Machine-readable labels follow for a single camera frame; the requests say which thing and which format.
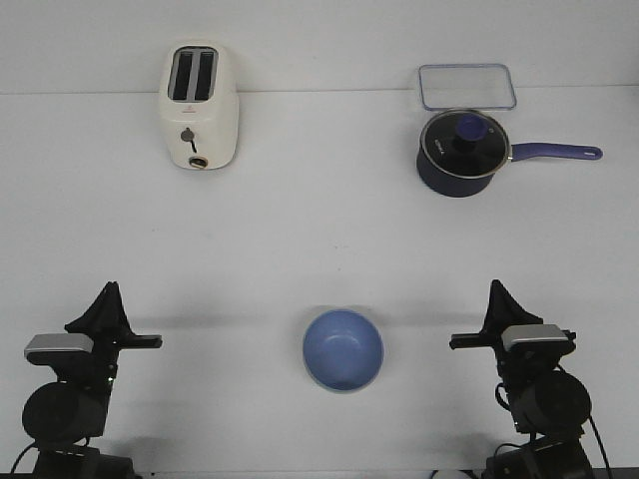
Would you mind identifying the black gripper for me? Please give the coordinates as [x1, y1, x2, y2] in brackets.
[64, 281, 163, 399]
[449, 279, 577, 434]

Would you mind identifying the blue bowl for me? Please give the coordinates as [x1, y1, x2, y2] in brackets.
[303, 309, 384, 392]

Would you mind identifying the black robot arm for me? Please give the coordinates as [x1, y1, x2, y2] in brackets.
[449, 279, 595, 478]
[21, 281, 163, 478]

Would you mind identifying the dark blue saucepan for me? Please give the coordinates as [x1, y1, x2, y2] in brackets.
[416, 109, 603, 198]

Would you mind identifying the glass pot lid blue knob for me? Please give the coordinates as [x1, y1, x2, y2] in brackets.
[420, 109, 510, 180]

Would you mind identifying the clear container blue rim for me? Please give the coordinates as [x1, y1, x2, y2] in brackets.
[417, 63, 517, 112]

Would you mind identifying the cream two-slot toaster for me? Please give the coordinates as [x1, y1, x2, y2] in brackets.
[158, 40, 240, 171]

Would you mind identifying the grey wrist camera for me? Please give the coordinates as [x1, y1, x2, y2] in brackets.
[501, 324, 569, 351]
[24, 333, 94, 366]

